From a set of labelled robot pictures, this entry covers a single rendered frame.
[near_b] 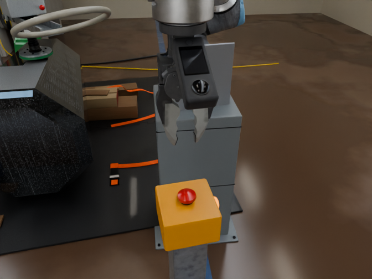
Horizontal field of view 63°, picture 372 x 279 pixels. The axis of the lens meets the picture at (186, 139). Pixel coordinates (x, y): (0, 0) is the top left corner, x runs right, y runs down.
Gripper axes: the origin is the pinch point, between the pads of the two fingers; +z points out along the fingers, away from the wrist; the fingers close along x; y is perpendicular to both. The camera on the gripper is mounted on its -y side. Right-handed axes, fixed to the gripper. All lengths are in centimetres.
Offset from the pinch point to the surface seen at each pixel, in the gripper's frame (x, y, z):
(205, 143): -26, 70, 52
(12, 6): 68, 169, 5
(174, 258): 3.4, -3.6, 29.1
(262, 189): -80, 103, 123
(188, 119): -17, 71, 38
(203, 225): -2.2, -5.7, 17.0
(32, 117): 62, 123, 56
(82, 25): 28, 143, 11
